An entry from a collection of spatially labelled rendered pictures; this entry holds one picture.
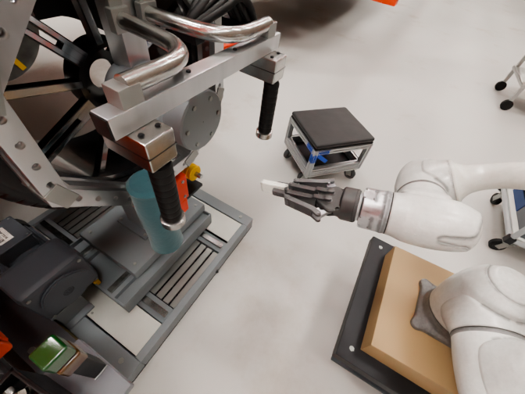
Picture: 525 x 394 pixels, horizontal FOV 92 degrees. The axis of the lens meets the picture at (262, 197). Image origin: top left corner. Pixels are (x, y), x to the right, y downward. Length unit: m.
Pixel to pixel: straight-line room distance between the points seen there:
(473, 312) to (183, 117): 0.78
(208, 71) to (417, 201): 0.43
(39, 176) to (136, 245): 0.62
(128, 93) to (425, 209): 0.50
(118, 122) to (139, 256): 0.80
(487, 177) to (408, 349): 0.52
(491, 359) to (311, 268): 0.78
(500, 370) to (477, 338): 0.08
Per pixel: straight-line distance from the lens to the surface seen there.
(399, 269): 1.05
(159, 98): 0.38
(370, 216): 0.55
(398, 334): 0.95
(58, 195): 0.60
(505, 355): 0.77
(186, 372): 1.17
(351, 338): 0.96
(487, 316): 0.83
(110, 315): 1.20
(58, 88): 0.66
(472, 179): 0.69
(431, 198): 0.58
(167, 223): 0.49
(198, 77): 0.43
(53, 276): 0.96
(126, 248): 1.13
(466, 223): 0.57
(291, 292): 1.26
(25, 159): 0.55
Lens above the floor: 1.16
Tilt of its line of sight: 50 degrees down
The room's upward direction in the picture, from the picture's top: 11 degrees clockwise
